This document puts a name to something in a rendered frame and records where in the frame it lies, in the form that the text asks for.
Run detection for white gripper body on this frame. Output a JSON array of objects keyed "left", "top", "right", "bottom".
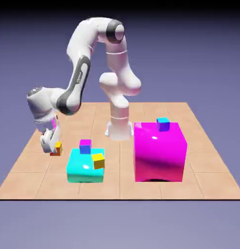
[{"left": 39, "top": 124, "right": 61, "bottom": 154}]

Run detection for small cyan and blue cube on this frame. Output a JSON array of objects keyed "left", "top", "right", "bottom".
[{"left": 156, "top": 117, "right": 170, "bottom": 132}]

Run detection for large cyan box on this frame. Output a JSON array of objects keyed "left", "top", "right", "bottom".
[{"left": 66, "top": 148, "right": 106, "bottom": 183}]

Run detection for small yellow cube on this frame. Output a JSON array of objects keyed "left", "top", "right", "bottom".
[{"left": 91, "top": 153, "right": 106, "bottom": 170}]

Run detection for small magenta and blue cube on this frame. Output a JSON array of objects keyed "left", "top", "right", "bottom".
[{"left": 79, "top": 139, "right": 92, "bottom": 155}]

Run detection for small orange cube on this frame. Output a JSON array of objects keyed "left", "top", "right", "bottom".
[{"left": 49, "top": 141, "right": 63, "bottom": 157}]

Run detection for large magenta box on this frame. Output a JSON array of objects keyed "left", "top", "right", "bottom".
[{"left": 133, "top": 122, "right": 188, "bottom": 183}]

